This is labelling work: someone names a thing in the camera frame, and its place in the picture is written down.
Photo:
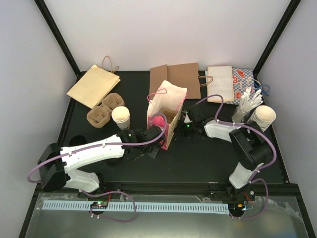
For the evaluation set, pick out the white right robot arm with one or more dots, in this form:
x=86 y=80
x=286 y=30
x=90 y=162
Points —
x=252 y=148

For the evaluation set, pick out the white paper bag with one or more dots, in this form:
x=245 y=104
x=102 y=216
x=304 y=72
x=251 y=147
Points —
x=219 y=80

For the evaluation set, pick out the white perforated front rail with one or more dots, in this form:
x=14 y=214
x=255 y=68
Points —
x=206 y=208

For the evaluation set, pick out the cake print paper bag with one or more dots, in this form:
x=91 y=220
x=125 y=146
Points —
x=165 y=107

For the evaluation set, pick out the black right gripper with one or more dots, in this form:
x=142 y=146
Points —
x=180 y=129

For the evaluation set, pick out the red blue patterned bag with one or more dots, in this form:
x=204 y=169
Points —
x=243 y=78

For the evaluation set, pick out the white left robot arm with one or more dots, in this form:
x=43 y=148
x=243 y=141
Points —
x=60 y=166

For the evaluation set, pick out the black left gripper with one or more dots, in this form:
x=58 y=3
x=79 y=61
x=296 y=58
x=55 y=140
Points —
x=154 y=153

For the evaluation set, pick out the white plastic cutlery bunch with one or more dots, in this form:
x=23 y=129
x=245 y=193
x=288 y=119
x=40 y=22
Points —
x=247 y=104

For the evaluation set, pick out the brown kraft paper bag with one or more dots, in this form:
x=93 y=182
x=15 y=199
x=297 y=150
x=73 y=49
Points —
x=181 y=75

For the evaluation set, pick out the stack of paper cups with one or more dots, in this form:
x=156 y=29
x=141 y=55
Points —
x=264 y=116

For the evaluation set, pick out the brown pulp cup carrier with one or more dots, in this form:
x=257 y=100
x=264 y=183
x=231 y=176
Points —
x=100 y=115

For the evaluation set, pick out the tan paper bag with handles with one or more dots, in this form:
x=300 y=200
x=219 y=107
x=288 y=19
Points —
x=94 y=85

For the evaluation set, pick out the white paper coffee cup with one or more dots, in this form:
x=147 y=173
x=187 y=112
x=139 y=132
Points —
x=121 y=116

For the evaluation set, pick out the stack of black lids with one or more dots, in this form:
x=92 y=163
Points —
x=77 y=141

